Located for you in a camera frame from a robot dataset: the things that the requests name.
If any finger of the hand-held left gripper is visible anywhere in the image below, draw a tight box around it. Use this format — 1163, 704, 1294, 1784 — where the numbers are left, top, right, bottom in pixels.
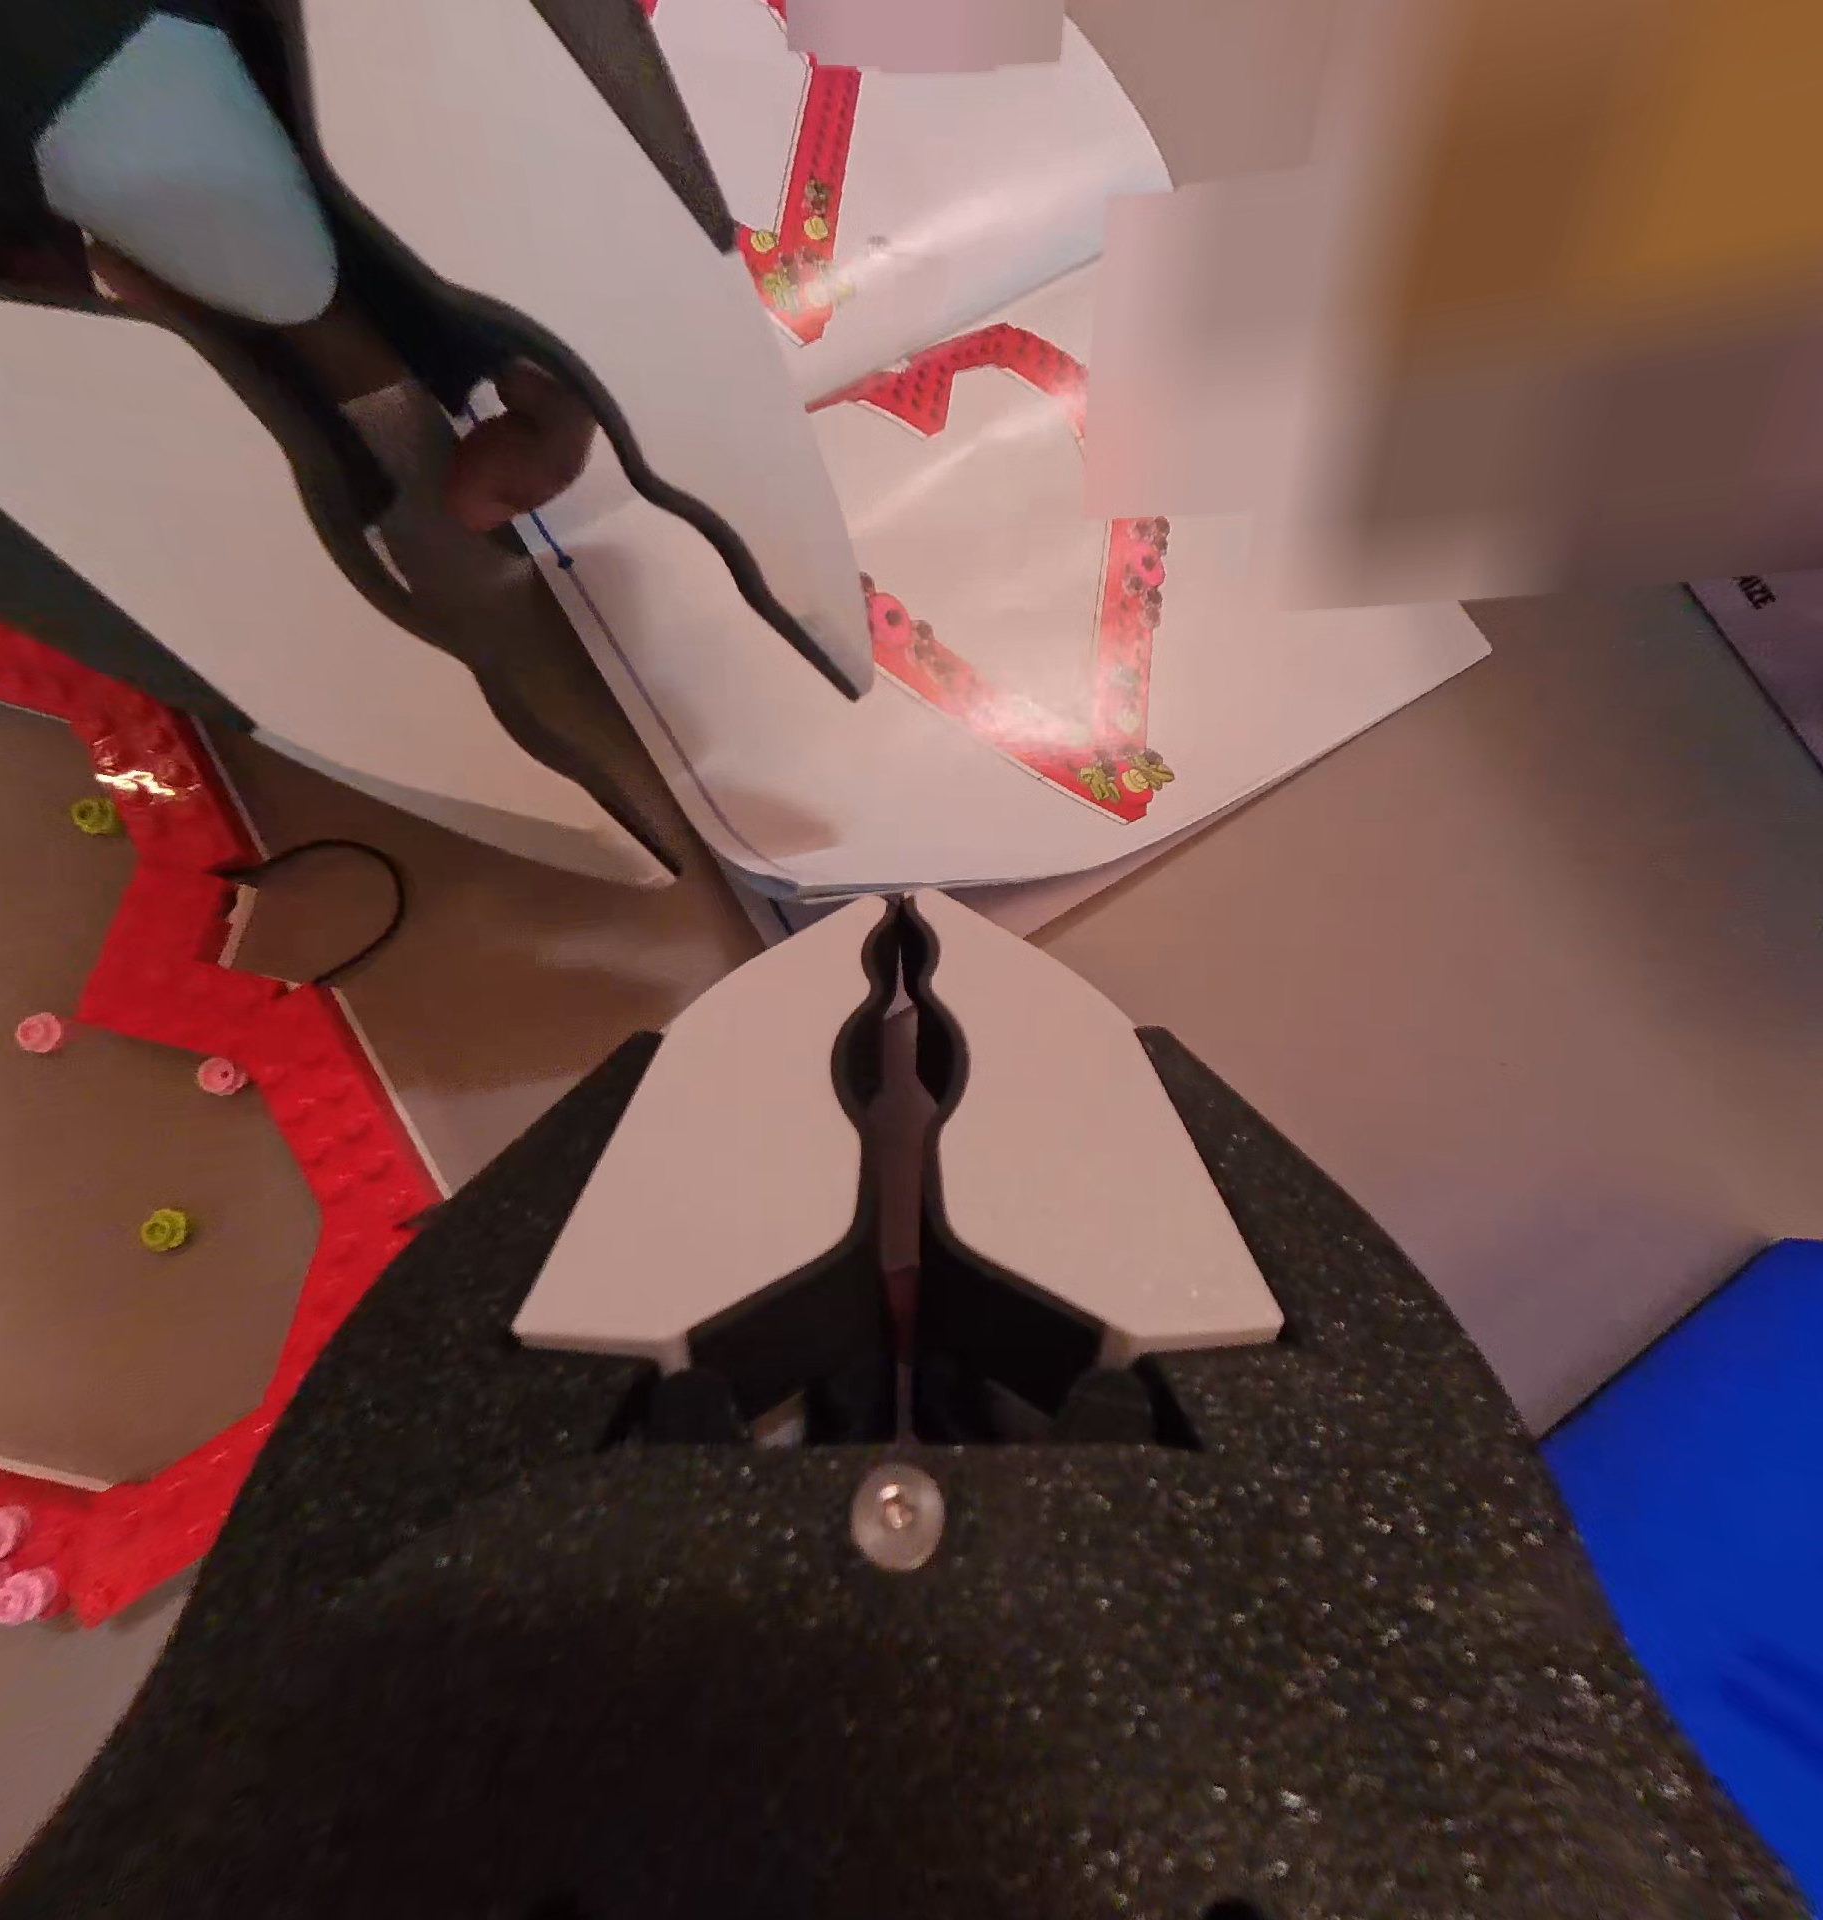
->
0, 246, 691, 890
227, 0, 875, 704

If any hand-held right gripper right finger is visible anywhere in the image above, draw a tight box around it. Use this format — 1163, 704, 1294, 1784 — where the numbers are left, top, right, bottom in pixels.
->
899, 887, 1284, 1373

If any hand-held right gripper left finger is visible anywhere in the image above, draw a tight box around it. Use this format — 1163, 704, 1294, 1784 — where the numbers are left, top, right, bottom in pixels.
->
513, 893, 913, 1373

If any red brick heart frame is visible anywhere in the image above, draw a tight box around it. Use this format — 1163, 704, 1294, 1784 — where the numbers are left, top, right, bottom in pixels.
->
0, 599, 447, 1634

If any white instruction booklet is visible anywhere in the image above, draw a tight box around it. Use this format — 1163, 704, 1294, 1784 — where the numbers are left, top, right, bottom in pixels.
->
521, 0, 1494, 940

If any grey desk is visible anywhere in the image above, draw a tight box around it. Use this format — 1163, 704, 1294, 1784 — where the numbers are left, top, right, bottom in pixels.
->
0, 583, 1823, 1920

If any person's left hand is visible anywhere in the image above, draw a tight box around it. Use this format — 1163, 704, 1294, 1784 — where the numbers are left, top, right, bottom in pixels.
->
443, 395, 601, 534

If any blue compartment bin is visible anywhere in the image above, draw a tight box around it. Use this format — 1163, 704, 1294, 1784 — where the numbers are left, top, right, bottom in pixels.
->
1540, 1236, 1823, 1920

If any black elastic cord loop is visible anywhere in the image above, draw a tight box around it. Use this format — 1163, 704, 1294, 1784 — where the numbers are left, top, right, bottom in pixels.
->
221, 842, 405, 989

